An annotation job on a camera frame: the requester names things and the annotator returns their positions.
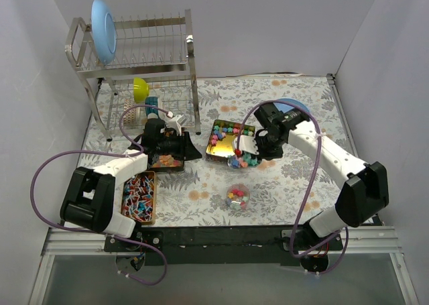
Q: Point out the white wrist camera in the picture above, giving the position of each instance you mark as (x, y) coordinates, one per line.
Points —
(245, 144)
(176, 122)

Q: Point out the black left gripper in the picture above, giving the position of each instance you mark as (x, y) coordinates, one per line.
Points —
(184, 146)

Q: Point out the gold tin of wrapped candies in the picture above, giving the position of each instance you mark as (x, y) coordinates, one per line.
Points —
(139, 198)

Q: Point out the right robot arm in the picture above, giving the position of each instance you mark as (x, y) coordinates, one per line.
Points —
(363, 186)

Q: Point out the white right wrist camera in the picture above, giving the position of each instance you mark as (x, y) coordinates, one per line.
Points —
(245, 144)

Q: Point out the patterned tape roll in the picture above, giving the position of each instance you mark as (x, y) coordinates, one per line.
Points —
(130, 118)

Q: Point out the blue plate on mat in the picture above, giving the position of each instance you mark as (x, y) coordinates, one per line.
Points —
(286, 105)

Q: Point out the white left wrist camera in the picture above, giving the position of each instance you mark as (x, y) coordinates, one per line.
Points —
(176, 122)

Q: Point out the black metal base rail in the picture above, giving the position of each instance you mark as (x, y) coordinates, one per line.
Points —
(222, 244)

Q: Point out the blue plate in rack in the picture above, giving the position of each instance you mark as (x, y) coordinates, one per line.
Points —
(104, 32)

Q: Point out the clear glass jar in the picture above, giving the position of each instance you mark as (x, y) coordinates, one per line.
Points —
(238, 197)

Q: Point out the steel dish rack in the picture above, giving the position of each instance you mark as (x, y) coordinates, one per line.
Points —
(159, 50)

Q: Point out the teal and white cup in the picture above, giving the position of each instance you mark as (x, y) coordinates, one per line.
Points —
(153, 111)

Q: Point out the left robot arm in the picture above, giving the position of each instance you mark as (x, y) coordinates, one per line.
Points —
(92, 197)

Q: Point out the tin of gummy candies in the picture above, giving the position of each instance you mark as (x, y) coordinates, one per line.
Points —
(165, 164)

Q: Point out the silver metal scoop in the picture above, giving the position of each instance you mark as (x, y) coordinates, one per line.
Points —
(245, 161)

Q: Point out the yellow-green bowl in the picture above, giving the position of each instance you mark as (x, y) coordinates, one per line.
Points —
(140, 90)

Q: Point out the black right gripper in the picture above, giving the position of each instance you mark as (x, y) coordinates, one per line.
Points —
(260, 145)

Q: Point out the tin of colourful star candies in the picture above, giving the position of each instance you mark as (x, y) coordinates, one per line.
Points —
(220, 143)

